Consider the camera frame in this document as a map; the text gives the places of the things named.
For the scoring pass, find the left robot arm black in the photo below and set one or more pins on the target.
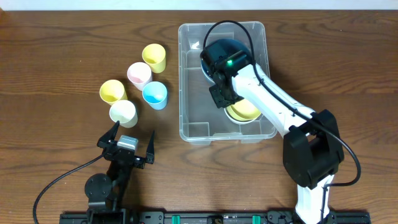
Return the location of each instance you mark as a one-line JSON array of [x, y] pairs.
[[105, 192]]

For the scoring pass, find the blue cup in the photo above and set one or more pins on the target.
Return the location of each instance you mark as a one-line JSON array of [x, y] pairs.
[[156, 95]]

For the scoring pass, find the cream white cup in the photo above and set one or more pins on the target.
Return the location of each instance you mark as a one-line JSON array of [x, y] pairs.
[[125, 112]]

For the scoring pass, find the yellow cup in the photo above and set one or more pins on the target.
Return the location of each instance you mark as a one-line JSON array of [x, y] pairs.
[[155, 56], [112, 91]]

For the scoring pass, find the yellow small bowl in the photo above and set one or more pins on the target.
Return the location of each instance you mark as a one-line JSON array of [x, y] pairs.
[[243, 111]]

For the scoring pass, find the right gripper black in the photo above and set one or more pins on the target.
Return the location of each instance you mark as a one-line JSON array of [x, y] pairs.
[[221, 96]]

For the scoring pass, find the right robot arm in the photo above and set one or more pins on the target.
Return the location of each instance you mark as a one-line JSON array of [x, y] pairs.
[[312, 148]]

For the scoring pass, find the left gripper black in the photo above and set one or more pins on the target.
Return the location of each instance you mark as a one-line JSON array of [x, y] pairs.
[[123, 152]]

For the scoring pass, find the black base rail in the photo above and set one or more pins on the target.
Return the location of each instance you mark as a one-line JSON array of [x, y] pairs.
[[276, 217]]

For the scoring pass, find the white small bowl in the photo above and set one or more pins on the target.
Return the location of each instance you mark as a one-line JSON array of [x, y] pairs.
[[236, 122]]

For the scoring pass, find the pink cup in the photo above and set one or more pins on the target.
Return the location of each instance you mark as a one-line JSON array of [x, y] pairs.
[[139, 74]]

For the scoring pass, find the dark blue bowl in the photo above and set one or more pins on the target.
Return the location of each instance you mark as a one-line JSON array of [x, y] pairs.
[[226, 56]]

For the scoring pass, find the clear plastic storage container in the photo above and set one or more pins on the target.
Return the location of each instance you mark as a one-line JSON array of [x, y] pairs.
[[200, 121]]

